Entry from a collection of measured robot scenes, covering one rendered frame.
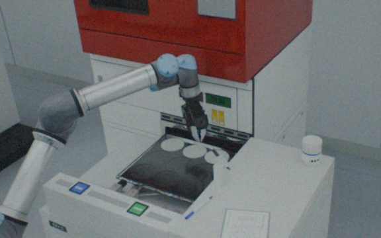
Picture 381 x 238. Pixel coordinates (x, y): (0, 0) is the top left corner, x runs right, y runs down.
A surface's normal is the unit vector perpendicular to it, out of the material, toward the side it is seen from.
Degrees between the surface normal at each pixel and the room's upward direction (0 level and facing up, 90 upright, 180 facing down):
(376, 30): 90
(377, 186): 0
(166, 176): 0
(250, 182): 0
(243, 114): 90
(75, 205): 90
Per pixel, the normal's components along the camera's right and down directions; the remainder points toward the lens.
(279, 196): -0.06, -0.86
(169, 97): -0.50, 0.46
